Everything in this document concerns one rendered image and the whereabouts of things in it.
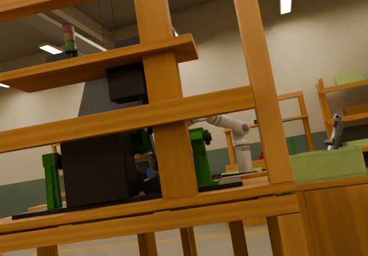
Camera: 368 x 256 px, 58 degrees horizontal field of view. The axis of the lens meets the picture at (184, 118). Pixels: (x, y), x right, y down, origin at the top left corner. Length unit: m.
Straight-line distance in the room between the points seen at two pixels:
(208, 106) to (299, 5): 6.58
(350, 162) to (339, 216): 0.31
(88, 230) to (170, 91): 0.67
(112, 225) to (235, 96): 0.73
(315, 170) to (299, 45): 5.53
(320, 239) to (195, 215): 0.96
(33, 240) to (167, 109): 0.80
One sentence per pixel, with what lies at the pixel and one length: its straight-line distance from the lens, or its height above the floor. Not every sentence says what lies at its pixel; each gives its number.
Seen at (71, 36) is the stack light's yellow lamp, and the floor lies 1.67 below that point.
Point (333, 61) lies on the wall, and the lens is 7.44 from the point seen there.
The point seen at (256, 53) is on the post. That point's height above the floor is 1.41.
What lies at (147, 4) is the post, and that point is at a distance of 1.54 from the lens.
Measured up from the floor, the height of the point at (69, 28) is 1.71.
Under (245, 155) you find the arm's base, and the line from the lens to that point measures 2.16.
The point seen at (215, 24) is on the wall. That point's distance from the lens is 7.81.
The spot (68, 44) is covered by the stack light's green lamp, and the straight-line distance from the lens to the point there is 1.63.
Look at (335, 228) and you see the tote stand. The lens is 2.12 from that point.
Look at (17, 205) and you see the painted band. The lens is 9.90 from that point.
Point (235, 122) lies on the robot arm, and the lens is 2.13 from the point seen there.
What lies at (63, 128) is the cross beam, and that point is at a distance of 1.48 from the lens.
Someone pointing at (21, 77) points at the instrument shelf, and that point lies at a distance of 1.64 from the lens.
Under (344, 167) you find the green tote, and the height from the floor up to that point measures 0.85.
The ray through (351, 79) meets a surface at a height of 2.09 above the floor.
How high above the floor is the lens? 1.01
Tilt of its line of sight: 8 degrees up
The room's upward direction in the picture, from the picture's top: 9 degrees counter-clockwise
